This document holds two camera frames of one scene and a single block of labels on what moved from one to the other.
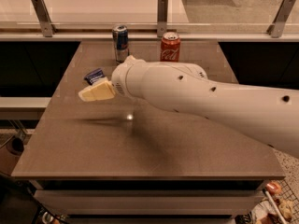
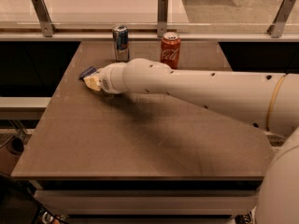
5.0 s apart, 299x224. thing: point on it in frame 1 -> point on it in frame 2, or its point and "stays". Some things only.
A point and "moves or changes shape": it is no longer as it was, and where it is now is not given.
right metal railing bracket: (277, 28) stays
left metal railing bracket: (48, 27) stays
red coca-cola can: (170, 47) stays
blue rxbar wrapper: (91, 77) moves or changes shape
